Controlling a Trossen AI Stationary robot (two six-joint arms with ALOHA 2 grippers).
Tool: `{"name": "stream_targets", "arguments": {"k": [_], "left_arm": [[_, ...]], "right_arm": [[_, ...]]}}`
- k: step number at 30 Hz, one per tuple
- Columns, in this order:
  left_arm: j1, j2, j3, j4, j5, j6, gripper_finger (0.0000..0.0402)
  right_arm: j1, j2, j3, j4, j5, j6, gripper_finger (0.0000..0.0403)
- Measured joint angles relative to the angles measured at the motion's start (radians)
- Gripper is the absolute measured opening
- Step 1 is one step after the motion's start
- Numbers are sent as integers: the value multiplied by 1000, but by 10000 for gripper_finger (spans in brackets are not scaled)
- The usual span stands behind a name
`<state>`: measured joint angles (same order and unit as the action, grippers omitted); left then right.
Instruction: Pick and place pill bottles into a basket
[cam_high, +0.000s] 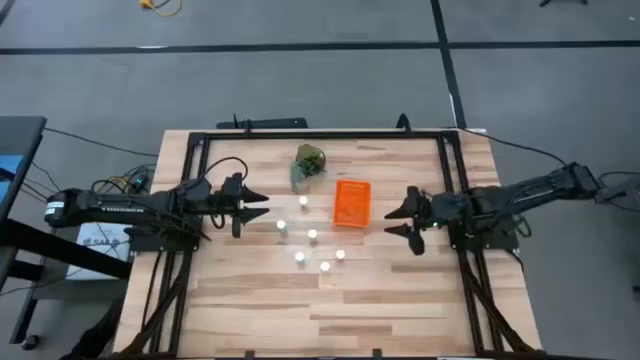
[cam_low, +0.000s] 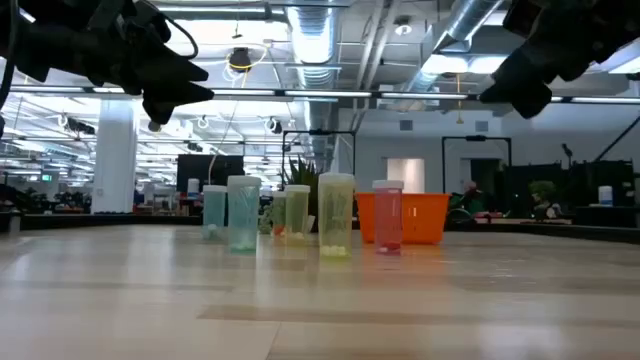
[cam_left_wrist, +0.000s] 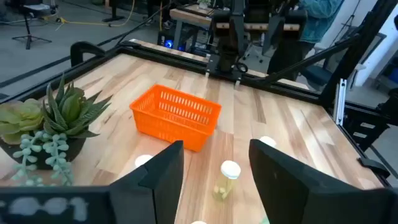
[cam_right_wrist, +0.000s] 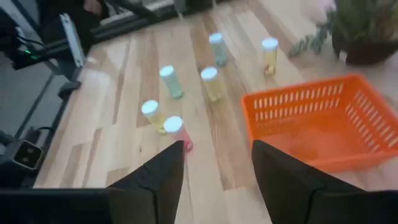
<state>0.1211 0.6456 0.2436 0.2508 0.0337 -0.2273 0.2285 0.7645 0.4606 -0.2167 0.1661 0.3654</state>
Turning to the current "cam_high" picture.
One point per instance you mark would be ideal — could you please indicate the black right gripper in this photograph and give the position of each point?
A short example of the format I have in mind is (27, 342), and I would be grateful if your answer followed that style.
(435, 215)

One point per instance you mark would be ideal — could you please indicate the grey stand foot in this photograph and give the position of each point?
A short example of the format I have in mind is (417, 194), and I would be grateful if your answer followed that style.
(625, 192)

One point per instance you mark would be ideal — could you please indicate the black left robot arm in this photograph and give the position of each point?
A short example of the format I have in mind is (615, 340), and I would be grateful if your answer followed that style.
(125, 205)

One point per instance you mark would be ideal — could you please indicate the black aluminium table frame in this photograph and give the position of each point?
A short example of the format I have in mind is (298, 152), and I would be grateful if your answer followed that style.
(325, 135)

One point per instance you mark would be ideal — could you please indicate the person's foot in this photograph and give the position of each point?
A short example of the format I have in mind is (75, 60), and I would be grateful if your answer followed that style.
(95, 335)

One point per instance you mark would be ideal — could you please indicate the potted green succulent plant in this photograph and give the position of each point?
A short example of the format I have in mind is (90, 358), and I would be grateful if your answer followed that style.
(307, 160)

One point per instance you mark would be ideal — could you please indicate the blue-tinted white-capped pill bottle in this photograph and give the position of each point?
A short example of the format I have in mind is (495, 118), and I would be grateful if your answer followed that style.
(299, 256)

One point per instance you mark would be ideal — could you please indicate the black router with antenna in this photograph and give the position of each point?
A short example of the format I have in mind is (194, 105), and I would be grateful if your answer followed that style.
(270, 123)

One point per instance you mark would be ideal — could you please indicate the orange plastic basket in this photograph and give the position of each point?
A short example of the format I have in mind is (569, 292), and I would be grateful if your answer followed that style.
(352, 202)

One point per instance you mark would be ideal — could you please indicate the black desk leg frame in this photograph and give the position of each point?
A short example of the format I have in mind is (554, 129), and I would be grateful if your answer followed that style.
(60, 247)

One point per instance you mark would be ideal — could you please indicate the black chair base leg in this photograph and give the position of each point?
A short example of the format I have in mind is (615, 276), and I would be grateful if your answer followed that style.
(550, 2)

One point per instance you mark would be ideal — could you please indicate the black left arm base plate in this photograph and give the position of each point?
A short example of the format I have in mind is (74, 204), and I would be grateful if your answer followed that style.
(150, 245)

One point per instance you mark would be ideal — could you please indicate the white ball bottom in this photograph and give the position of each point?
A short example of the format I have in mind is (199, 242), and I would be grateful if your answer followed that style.
(281, 224)

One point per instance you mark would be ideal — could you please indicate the black mount bracket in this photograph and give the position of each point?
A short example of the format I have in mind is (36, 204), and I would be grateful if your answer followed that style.
(403, 122)

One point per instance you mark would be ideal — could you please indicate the black caster wheel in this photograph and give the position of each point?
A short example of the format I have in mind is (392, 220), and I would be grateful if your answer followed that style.
(30, 341)

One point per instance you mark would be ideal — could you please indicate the blue screen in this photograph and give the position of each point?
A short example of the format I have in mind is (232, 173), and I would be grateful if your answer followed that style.
(10, 170)

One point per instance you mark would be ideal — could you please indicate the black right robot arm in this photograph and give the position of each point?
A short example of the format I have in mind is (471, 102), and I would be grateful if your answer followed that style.
(525, 192)

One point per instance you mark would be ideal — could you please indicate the black power adapter green light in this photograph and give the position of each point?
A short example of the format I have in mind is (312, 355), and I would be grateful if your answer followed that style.
(137, 181)

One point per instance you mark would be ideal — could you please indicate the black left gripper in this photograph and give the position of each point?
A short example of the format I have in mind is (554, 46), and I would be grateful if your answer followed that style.
(237, 225)

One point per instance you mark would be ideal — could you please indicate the white printed cardboard box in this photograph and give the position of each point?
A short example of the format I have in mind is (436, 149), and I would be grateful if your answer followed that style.
(100, 260)

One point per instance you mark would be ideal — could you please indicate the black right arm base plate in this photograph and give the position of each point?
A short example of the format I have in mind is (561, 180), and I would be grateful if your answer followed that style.
(500, 242)

